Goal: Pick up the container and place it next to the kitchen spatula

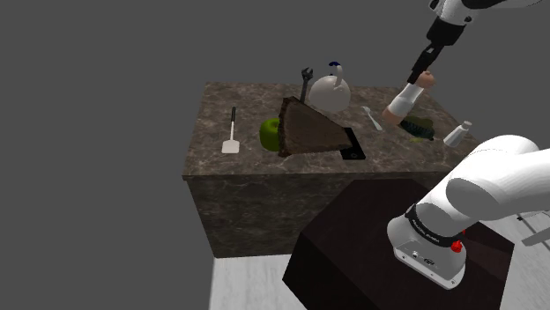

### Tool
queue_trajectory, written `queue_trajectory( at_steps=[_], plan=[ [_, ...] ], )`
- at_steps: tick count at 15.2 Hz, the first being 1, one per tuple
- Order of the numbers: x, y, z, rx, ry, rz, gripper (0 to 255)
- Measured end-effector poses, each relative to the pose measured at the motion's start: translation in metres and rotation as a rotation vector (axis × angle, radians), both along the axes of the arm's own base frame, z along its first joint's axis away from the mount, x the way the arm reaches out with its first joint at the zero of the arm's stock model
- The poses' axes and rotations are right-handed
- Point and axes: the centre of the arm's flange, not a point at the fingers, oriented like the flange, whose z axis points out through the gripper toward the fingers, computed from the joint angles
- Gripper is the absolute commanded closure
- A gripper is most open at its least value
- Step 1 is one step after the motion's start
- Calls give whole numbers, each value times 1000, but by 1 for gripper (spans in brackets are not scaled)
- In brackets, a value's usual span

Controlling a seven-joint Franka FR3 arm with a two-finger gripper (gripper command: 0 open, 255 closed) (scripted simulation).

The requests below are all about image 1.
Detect beige cylinder with white band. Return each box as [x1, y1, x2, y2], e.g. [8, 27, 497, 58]
[382, 70, 436, 126]

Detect dark green brush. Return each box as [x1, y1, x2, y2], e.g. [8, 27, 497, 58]
[399, 115, 436, 143]

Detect white salt shaker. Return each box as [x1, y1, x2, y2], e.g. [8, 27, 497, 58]
[442, 121, 472, 148]

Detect silver spoon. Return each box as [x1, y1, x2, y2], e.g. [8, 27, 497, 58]
[360, 106, 383, 132]

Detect white round kettle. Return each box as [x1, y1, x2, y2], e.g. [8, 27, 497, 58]
[308, 61, 352, 114]

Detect black tablet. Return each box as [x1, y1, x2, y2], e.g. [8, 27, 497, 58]
[338, 127, 367, 161]

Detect black wrench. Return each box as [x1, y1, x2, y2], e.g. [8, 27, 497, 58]
[299, 67, 315, 104]

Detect brown wedge of cake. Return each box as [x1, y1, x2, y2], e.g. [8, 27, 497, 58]
[277, 95, 354, 159]

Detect green apple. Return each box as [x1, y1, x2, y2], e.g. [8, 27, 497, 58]
[258, 117, 283, 152]

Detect dark robot stand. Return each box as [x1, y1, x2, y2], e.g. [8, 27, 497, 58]
[282, 178, 516, 310]

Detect white spatula with black handle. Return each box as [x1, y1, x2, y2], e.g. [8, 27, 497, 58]
[220, 106, 241, 155]

